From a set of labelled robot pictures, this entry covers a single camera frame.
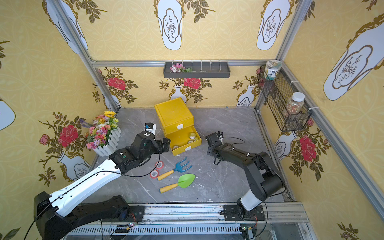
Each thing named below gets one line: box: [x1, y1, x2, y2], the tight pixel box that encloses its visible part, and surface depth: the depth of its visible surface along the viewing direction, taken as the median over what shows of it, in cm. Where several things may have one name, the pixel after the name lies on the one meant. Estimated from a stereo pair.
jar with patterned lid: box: [264, 59, 282, 81], surface depth 87 cm
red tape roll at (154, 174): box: [150, 169, 160, 179], surface depth 90 cm
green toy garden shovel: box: [159, 173, 196, 194], surface depth 86 cm
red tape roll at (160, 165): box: [155, 160, 165, 170], surface depth 92 cm
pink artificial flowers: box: [169, 62, 193, 73], surface depth 89 cm
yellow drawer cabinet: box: [154, 97, 202, 156], surface depth 90 cm
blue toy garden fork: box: [157, 157, 192, 181], surface depth 91 cm
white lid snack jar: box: [286, 92, 306, 115], surface depth 66 cm
